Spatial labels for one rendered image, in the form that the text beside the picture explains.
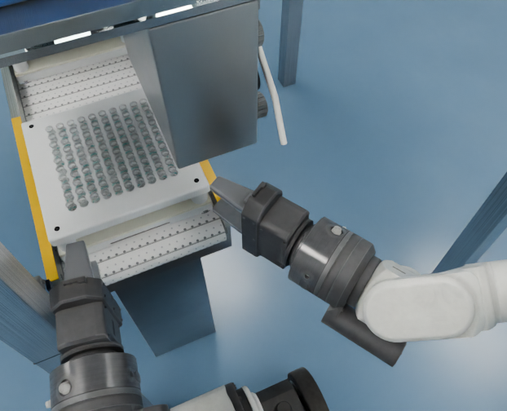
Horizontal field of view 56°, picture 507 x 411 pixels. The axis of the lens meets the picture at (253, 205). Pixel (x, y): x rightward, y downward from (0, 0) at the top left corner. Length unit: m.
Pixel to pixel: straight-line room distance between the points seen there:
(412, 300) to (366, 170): 1.43
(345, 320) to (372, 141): 1.50
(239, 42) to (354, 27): 2.07
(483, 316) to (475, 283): 0.03
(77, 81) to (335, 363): 1.08
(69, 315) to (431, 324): 0.37
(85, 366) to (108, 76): 0.66
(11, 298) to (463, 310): 0.48
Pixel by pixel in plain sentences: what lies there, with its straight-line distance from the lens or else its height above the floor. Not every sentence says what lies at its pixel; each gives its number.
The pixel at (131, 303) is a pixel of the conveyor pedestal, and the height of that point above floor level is 0.43.
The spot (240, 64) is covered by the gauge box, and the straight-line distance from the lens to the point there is 0.50.
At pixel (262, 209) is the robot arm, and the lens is 0.55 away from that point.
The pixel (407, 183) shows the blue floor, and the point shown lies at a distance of 1.93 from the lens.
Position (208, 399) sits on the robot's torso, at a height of 0.62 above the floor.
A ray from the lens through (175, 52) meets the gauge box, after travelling 0.47.
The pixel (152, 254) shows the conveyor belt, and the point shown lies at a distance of 0.78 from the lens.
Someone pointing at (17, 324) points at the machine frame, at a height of 0.93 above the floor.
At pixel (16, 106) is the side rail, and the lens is 0.99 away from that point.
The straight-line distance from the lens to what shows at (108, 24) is 0.35.
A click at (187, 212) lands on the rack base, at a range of 0.78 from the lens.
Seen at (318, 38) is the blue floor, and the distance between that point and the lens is 2.45.
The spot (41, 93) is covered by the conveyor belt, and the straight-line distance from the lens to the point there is 1.05.
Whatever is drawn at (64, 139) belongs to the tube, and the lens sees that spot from 0.84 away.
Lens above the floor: 1.51
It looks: 57 degrees down
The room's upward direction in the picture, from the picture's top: straight up
